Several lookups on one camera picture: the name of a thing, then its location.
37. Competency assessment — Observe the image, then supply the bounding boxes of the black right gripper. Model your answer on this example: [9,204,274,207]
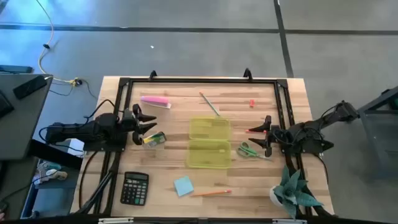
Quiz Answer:
[248,115,282,158]

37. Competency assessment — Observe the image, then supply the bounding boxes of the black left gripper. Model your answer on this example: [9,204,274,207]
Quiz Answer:
[121,103,158,146]

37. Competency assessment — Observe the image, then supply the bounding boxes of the green handled scissors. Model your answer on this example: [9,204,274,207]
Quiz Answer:
[236,141,274,162]

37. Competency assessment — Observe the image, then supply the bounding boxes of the translucent yellow pencil case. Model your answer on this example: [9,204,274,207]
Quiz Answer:
[186,116,233,170]

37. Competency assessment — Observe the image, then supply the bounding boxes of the grey pencil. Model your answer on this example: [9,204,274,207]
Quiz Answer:
[198,91,221,117]

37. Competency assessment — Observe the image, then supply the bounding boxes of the blue sticky note pad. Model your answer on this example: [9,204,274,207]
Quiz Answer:
[173,175,195,198]

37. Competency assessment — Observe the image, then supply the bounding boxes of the orange pencil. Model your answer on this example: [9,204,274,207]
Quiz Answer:
[190,189,233,198]

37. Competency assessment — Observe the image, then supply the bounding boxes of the pink and white stapler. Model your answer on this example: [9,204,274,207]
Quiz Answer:
[140,95,172,110]

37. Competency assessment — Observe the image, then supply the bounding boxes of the potted succulent white pot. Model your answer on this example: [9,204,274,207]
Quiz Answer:
[269,165,325,220]

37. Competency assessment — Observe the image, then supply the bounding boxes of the black desk calculator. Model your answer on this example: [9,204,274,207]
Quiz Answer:
[119,171,150,207]

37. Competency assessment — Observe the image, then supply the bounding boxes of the white box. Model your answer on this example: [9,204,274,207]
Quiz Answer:
[63,138,86,157]

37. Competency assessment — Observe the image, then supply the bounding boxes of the grey metal cart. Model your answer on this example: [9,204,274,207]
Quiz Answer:
[357,85,398,183]

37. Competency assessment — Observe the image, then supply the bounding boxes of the black smartphone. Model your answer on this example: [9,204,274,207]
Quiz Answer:
[12,75,49,101]

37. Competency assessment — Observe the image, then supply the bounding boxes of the blue storage bin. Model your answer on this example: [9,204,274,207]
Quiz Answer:
[19,158,82,219]

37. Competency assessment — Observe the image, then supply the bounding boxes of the grey side table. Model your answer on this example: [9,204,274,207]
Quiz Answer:
[0,73,54,161]

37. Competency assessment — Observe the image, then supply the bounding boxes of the black flat device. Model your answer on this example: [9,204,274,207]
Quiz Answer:
[0,64,34,75]

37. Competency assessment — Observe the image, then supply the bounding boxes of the black keyboard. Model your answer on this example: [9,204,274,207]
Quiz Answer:
[0,89,15,119]

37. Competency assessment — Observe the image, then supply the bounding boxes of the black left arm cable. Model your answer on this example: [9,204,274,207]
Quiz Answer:
[37,98,116,147]

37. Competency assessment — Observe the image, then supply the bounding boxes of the black aluminium table frame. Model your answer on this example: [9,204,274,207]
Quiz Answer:
[70,76,335,218]

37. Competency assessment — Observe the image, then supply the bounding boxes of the silver table bracket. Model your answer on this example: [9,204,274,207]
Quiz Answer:
[98,217,135,224]
[272,218,308,224]

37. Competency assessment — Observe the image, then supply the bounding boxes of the cream floor cable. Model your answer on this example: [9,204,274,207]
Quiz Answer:
[34,0,78,85]

